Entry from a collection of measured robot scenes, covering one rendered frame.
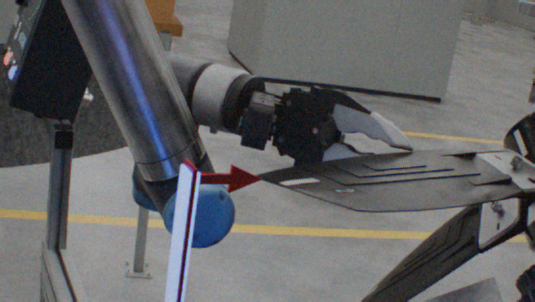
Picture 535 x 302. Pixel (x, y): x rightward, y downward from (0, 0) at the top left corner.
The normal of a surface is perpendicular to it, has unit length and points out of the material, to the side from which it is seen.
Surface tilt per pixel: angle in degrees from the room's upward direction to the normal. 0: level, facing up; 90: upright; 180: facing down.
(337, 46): 90
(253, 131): 84
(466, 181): 4
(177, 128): 78
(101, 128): 90
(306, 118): 84
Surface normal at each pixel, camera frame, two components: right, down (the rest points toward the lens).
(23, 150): 0.68, 0.32
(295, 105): -0.47, 0.08
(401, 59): 0.24, 0.33
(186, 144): 0.69, 0.11
